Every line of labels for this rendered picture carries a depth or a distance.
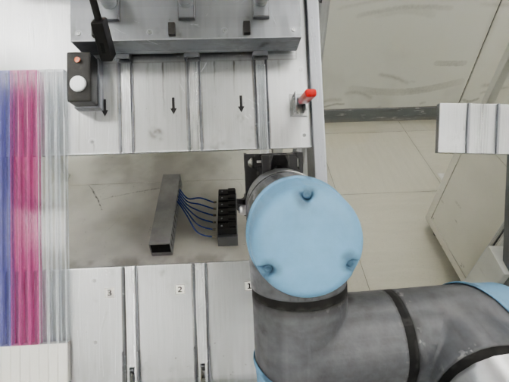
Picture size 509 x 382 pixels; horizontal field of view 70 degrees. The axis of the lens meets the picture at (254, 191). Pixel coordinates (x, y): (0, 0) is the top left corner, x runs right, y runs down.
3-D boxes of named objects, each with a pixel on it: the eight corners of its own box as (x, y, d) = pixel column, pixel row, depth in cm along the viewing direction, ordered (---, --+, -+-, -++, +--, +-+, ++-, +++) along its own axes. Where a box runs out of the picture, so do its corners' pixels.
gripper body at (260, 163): (297, 151, 49) (316, 153, 37) (298, 213, 50) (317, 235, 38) (241, 152, 49) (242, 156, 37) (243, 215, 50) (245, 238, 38)
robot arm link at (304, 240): (251, 319, 23) (243, 186, 22) (246, 262, 34) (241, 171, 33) (373, 310, 23) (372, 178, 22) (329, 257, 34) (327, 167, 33)
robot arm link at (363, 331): (411, 435, 27) (412, 293, 25) (260, 452, 26) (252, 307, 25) (370, 369, 35) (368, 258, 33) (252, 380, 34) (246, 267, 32)
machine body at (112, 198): (285, 370, 128) (301, 262, 87) (84, 382, 125) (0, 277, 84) (270, 232, 176) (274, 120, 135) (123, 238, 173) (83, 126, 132)
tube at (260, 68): (277, 380, 57) (278, 383, 56) (268, 381, 57) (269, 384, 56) (264, 67, 60) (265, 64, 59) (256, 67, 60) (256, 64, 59)
